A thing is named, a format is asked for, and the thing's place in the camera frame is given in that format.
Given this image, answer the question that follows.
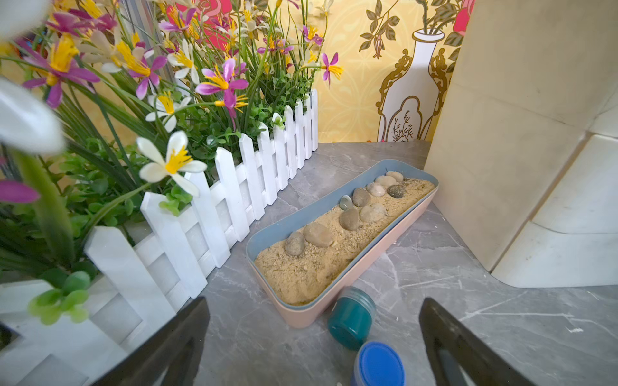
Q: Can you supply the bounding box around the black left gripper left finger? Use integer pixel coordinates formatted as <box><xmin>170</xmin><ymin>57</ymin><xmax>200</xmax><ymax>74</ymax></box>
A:
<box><xmin>94</xmin><ymin>296</ymin><xmax>210</xmax><ymax>385</ymax></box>

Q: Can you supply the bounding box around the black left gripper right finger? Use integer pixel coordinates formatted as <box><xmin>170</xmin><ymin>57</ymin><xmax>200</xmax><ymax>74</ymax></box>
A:
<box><xmin>418</xmin><ymin>298</ymin><xmax>533</xmax><ymax>385</ymax></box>

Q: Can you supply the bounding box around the blue paint can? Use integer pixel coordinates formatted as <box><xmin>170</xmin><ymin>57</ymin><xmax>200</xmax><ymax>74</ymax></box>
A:
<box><xmin>351</xmin><ymin>341</ymin><xmax>406</xmax><ymax>386</ymax></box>

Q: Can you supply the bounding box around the green paint can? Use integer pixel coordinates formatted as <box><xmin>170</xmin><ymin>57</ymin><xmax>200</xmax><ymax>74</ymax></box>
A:
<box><xmin>328</xmin><ymin>286</ymin><xmax>377</xmax><ymax>351</ymax></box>

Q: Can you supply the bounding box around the white three-drawer cabinet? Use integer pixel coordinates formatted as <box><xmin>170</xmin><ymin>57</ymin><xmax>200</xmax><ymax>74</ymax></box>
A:
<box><xmin>426</xmin><ymin>1</ymin><xmax>617</xmax><ymax>288</ymax></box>

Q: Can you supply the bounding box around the pink tray with sand and stones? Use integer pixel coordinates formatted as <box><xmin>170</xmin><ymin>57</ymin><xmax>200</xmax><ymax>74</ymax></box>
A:
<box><xmin>246</xmin><ymin>159</ymin><xmax>439</xmax><ymax>328</ymax></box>

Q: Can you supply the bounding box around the white picket fence flower planter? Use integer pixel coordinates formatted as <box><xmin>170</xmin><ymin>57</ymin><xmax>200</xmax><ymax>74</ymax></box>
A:
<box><xmin>1</xmin><ymin>1</ymin><xmax>335</xmax><ymax>385</ymax></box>

